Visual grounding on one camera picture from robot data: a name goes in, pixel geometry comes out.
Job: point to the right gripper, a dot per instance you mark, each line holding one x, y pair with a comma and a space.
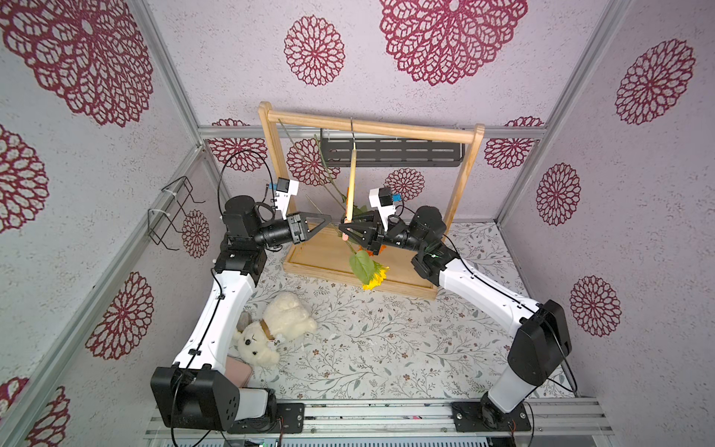
374, 231

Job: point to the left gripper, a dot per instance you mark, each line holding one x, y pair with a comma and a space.
299, 228

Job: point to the yellow wavy clothes hanger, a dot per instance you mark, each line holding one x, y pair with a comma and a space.
351, 179

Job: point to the yellow artificial sunflower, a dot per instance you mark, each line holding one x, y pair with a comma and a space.
370, 273

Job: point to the orange artificial flower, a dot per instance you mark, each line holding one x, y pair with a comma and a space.
308, 165

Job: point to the peach artificial rose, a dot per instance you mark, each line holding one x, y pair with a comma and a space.
359, 209

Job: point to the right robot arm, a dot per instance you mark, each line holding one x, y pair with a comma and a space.
539, 331

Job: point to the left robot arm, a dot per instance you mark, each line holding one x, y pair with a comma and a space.
194, 392

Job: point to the wooden clothes rack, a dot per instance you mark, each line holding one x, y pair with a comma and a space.
326, 257

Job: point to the white plush teddy bear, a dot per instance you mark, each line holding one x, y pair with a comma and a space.
284, 320

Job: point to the pink box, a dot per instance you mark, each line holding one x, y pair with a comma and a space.
238, 372

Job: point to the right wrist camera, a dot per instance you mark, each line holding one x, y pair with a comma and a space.
383, 199

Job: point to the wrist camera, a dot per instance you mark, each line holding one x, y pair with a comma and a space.
383, 199
281, 193

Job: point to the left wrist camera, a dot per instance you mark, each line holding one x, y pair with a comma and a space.
281, 193

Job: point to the black wall shelf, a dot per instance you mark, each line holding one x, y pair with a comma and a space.
391, 153

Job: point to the black wire wall rack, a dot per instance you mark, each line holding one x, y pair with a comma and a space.
161, 220

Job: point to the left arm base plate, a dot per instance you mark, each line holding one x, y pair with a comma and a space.
282, 418

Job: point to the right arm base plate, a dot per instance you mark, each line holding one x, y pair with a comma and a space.
473, 417

